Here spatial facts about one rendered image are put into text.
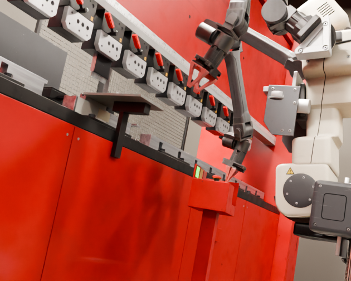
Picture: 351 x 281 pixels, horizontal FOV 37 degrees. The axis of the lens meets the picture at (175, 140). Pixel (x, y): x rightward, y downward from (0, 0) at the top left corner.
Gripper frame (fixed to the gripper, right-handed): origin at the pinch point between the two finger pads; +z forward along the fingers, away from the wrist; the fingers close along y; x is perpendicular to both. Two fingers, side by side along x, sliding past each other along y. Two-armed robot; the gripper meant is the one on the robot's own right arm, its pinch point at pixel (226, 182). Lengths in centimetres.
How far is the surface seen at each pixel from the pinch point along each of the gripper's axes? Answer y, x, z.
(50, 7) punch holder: 62, 80, -26
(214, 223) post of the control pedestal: -4.6, 8.4, 18.6
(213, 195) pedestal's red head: -1.1, 15.5, 8.3
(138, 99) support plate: 31, 52, -12
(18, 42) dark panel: 107, 32, -19
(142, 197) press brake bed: 25.2, 19.6, 21.1
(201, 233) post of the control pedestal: -1.3, 8.7, 24.4
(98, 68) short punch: 56, 44, -19
